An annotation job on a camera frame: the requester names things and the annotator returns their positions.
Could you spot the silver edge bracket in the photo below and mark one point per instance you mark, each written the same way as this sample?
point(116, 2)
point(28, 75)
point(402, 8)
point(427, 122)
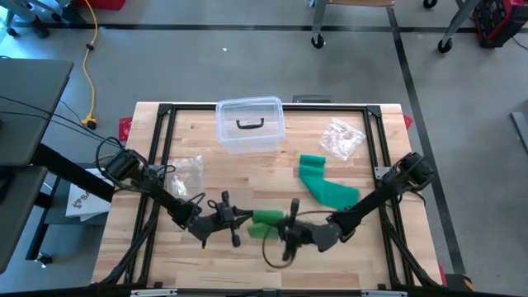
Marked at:
point(383, 294)
point(152, 293)

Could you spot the grey cart leg with caster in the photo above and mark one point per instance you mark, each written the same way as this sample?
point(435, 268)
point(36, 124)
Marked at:
point(317, 41)
point(444, 45)

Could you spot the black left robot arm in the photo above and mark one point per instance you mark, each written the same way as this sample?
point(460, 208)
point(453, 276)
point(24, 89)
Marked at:
point(161, 194)

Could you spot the teal elastic bandage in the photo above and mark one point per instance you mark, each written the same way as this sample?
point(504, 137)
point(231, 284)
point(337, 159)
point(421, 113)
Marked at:
point(326, 189)

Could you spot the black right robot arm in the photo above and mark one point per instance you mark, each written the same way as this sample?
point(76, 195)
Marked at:
point(371, 202)

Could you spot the red plastic bin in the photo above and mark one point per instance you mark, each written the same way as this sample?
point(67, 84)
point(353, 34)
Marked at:
point(103, 4)

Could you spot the silver mounting plate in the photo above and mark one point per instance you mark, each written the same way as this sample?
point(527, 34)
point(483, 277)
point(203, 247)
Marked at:
point(381, 171)
point(156, 168)

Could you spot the red and black crate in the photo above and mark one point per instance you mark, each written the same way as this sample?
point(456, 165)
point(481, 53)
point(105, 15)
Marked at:
point(499, 20)

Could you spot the red tag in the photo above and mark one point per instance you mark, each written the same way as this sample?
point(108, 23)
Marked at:
point(407, 122)
point(125, 128)

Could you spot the black caster wheel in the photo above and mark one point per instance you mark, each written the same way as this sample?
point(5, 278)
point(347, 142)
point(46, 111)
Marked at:
point(429, 3)

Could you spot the dark grey desk top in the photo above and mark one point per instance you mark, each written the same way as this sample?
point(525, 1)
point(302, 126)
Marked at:
point(16, 198)
point(29, 103)

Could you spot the clear plastic bag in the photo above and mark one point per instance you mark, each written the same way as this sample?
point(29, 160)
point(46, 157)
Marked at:
point(340, 138)
point(187, 175)

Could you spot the clear plastic storage box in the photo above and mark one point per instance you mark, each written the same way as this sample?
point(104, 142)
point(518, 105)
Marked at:
point(231, 142)

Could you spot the small black caster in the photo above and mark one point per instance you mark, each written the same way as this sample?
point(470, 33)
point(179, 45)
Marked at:
point(44, 259)

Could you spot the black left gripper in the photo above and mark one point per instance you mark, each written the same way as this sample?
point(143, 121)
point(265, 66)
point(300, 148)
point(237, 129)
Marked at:
point(224, 216)

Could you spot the grey metal bracket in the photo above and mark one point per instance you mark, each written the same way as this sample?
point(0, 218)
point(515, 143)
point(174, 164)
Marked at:
point(311, 99)

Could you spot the black desk support beam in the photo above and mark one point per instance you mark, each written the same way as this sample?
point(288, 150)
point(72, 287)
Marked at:
point(62, 165)

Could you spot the grey metal bar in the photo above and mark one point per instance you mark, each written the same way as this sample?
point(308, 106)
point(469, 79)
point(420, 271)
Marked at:
point(520, 128)

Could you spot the dark green elastic bandage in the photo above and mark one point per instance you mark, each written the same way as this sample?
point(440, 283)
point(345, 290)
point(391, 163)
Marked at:
point(268, 216)

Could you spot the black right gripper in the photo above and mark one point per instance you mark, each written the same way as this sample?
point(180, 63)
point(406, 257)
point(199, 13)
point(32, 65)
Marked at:
point(303, 235)

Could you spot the black office chair base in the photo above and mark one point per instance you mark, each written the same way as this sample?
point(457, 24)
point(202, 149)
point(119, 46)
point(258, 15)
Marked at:
point(39, 29)

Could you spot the white printed cardboard sign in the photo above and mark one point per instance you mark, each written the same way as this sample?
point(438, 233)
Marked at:
point(84, 206)

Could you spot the crumpled clear plastic bag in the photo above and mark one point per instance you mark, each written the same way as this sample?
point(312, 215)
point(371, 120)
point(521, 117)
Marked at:
point(340, 138)

